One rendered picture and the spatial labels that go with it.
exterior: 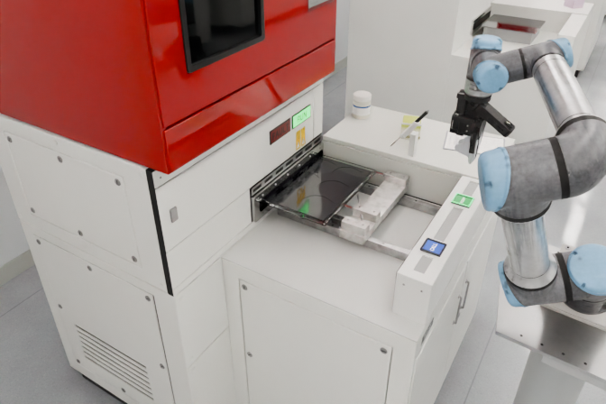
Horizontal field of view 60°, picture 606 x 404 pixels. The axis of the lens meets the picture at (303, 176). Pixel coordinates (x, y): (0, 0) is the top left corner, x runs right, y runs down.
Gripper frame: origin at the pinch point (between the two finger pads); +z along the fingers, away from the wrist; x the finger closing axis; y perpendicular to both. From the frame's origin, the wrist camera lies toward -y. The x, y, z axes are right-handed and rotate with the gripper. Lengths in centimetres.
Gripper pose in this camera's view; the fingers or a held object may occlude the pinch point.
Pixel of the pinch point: (472, 160)
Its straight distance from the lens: 159.7
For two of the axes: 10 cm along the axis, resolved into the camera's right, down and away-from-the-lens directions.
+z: 0.0, 8.5, 5.2
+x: -5.2, 4.5, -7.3
